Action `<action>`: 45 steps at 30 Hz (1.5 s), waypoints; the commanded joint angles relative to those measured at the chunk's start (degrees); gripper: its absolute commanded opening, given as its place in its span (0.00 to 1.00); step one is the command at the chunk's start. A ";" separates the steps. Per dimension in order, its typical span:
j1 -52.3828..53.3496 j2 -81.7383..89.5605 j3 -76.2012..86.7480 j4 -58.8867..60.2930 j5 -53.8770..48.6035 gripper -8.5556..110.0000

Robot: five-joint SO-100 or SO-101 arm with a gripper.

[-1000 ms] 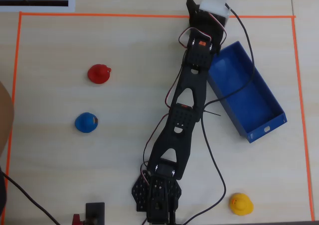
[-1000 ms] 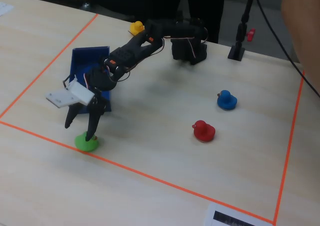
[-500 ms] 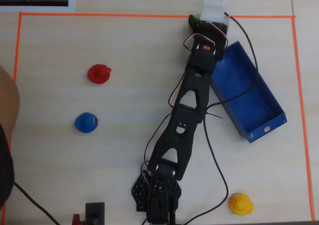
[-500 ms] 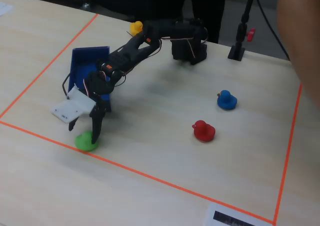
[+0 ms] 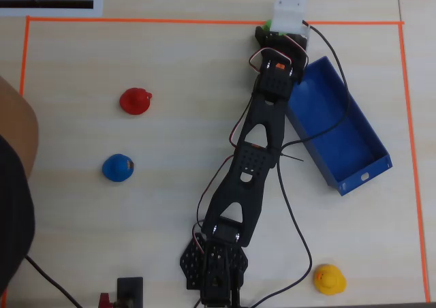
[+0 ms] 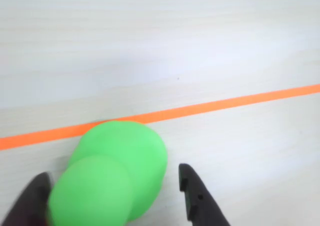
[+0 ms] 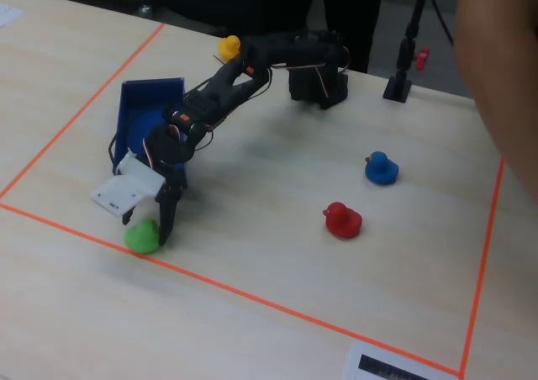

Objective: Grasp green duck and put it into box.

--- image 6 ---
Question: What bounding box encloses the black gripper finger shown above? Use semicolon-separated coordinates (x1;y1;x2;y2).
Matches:
178;163;231;226
0;172;54;226

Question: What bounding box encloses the green rubber duck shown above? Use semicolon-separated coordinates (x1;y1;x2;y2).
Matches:
47;120;168;226

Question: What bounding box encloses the orange tape strip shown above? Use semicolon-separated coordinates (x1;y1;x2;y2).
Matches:
0;83;320;152

